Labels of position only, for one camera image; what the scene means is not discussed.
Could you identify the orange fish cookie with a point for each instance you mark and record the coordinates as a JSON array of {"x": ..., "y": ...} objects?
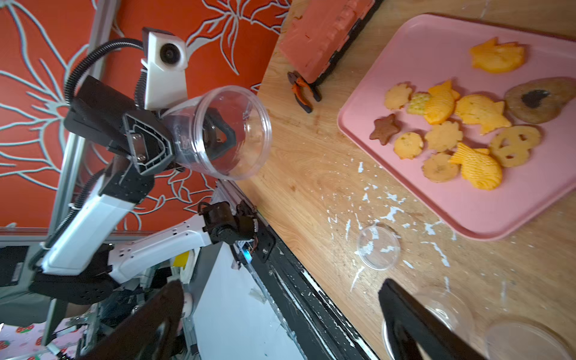
[{"x": 497, "y": 58}]

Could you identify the clear cookie jar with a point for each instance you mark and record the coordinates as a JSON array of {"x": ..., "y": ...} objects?
[
  {"x": 432, "y": 315},
  {"x": 243, "y": 111}
]

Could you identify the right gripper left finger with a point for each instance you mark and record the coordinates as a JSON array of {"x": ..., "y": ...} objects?
[{"x": 150, "y": 333}]

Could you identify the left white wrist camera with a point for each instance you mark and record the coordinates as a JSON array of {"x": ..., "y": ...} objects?
[{"x": 165, "y": 65}]

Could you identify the orange plastic tool case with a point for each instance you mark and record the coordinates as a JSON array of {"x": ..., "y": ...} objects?
[{"x": 316, "y": 40}]

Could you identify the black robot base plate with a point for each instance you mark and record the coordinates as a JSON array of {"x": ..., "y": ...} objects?
[{"x": 313, "y": 320}]

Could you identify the brown heart cookie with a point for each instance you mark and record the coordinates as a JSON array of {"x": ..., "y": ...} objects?
[{"x": 540, "y": 100}]

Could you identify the orange black pliers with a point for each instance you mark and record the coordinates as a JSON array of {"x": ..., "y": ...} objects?
[{"x": 298, "y": 85}]

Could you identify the yellow fish cookie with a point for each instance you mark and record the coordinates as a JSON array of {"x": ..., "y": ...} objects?
[{"x": 477, "y": 167}]

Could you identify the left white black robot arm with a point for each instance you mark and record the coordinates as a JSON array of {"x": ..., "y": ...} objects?
[{"x": 77, "y": 264}]

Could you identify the pretzel shaped cookie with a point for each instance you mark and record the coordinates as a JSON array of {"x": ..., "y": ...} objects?
[{"x": 511, "y": 147}]

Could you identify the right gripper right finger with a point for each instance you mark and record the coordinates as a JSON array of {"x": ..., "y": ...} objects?
[{"x": 418, "y": 324}]

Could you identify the brown star cookie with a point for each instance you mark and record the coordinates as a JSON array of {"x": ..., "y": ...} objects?
[{"x": 385, "y": 128}]

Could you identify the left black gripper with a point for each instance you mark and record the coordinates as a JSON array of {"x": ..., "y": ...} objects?
[{"x": 104, "y": 116}]

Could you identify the clear jar lid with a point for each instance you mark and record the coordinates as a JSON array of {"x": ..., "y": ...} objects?
[
  {"x": 515, "y": 339},
  {"x": 378, "y": 247}
]

